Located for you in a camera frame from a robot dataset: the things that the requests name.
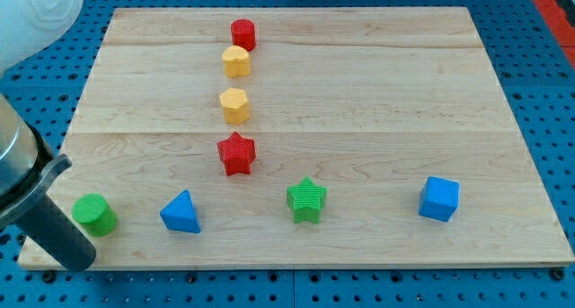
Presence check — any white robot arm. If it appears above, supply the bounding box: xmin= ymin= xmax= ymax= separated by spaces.
xmin=1 ymin=0 xmax=84 ymax=195

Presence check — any blue cube block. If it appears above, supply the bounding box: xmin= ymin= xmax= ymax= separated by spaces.
xmin=418 ymin=176 xmax=460 ymax=222

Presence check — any wooden board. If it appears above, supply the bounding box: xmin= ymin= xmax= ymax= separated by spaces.
xmin=17 ymin=6 xmax=575 ymax=272

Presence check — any red star block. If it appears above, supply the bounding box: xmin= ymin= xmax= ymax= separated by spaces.
xmin=217 ymin=132 xmax=256 ymax=176

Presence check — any green star block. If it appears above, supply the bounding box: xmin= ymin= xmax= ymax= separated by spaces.
xmin=287 ymin=176 xmax=327 ymax=224

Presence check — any yellow hexagon block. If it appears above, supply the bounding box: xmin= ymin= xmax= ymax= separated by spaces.
xmin=219 ymin=88 xmax=251 ymax=125

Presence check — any yellow heart block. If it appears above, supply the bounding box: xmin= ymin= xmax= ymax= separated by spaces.
xmin=221 ymin=45 xmax=251 ymax=78

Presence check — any blue triangle block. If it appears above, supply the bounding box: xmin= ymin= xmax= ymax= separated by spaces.
xmin=160 ymin=189 xmax=201 ymax=233

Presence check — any green cylinder block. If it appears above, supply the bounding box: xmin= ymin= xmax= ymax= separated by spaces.
xmin=72 ymin=193 xmax=118 ymax=237

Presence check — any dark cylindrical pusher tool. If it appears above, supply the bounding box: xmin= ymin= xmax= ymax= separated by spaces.
xmin=0 ymin=154 xmax=98 ymax=273

